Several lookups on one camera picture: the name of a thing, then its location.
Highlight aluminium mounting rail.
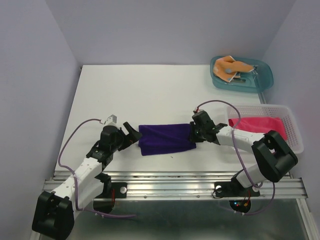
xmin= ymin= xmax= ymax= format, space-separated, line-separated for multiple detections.
xmin=108 ymin=171 xmax=308 ymax=201

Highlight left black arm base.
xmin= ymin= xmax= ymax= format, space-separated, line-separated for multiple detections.
xmin=93 ymin=173 xmax=128 ymax=214

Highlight white perforated basket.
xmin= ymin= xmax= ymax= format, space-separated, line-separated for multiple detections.
xmin=235 ymin=103 xmax=304 ymax=154

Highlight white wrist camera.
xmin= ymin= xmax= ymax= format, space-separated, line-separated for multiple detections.
xmin=99 ymin=114 xmax=118 ymax=128
xmin=193 ymin=107 xmax=203 ymax=114

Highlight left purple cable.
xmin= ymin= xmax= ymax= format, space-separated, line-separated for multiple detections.
xmin=57 ymin=118 xmax=137 ymax=219

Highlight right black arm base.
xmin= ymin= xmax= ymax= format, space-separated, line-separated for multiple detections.
xmin=211 ymin=181 xmax=261 ymax=214

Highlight orange towel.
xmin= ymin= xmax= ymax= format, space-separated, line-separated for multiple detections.
xmin=212 ymin=55 xmax=254 ymax=83

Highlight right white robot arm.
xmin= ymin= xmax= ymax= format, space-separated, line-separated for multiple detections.
xmin=189 ymin=110 xmax=298 ymax=198

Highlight pink towel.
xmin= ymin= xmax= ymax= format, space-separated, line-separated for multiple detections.
xmin=235 ymin=116 xmax=288 ymax=141

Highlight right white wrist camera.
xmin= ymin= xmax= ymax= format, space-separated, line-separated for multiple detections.
xmin=193 ymin=107 xmax=203 ymax=114

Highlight purple towel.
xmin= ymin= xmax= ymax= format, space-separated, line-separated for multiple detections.
xmin=138 ymin=123 xmax=197 ymax=156

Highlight blue plastic tub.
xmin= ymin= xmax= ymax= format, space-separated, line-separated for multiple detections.
xmin=210 ymin=56 xmax=274 ymax=93

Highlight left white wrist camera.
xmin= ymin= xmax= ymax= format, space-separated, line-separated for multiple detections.
xmin=99 ymin=114 xmax=118 ymax=128

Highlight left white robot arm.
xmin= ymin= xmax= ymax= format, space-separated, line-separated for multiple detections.
xmin=32 ymin=118 xmax=142 ymax=240

